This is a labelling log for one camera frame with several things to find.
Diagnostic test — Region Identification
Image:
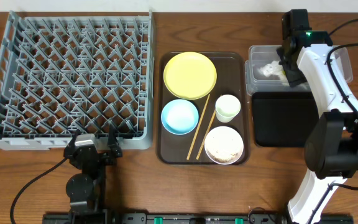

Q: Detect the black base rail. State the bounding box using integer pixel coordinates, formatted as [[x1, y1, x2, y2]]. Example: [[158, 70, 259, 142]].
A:
[[42, 212, 354, 224]]

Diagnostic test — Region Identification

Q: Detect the left wooden chopstick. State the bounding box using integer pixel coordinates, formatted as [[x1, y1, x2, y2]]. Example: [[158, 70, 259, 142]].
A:
[[186, 94, 211, 161]]

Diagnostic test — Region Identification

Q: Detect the yellow plate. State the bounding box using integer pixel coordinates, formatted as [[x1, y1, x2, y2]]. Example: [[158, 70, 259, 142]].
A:
[[163, 52, 217, 100]]

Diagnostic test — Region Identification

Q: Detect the pink white bowl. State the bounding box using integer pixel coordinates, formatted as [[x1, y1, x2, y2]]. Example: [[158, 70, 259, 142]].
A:
[[204, 126, 245, 166]]

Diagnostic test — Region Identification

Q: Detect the black food waste tray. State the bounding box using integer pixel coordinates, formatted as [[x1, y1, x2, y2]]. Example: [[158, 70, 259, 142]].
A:
[[251, 91, 318, 147]]

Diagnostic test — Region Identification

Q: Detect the right wooden chopstick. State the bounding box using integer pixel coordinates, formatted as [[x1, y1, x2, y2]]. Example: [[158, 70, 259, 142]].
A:
[[196, 110, 216, 161]]

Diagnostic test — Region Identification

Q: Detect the brown serving tray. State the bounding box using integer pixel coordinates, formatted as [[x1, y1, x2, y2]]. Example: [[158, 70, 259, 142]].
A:
[[156, 52, 250, 165]]

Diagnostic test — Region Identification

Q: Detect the white cup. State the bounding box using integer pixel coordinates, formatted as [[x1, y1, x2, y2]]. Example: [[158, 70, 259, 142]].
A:
[[215, 95, 241, 123]]

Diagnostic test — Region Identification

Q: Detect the grey plastic dishwasher rack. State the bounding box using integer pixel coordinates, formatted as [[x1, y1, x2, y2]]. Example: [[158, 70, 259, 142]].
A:
[[0, 12, 155, 151]]

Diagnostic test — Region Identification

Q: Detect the white napkin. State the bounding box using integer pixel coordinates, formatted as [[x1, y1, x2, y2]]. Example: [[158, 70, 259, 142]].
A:
[[258, 60, 287, 82]]

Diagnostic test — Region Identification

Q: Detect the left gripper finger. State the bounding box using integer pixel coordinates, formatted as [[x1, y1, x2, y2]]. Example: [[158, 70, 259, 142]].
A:
[[70, 129, 81, 145], [108, 124, 119, 150]]

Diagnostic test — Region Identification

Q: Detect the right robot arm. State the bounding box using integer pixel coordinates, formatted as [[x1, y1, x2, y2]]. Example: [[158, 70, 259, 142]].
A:
[[277, 9, 358, 223]]

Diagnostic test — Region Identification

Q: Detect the light blue bowl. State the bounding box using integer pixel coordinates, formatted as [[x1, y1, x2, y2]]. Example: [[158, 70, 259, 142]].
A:
[[160, 99, 199, 135]]

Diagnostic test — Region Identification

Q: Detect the wooden chopstick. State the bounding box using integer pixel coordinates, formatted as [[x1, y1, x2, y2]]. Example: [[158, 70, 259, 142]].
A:
[[186, 94, 211, 161], [196, 110, 216, 161]]

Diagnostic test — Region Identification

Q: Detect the clear plastic waste bin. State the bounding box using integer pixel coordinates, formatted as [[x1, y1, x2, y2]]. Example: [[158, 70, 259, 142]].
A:
[[244, 45, 354, 96]]

